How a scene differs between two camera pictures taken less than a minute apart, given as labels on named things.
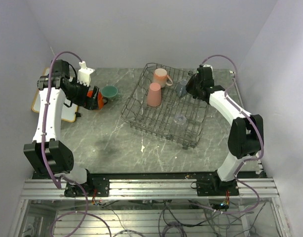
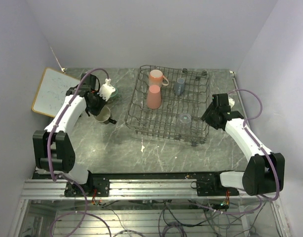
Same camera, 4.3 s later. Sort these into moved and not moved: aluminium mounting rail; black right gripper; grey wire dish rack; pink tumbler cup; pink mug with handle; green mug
Moved: black right gripper; pink mug with handle
Not moved: grey wire dish rack; green mug; pink tumbler cup; aluminium mounting rail
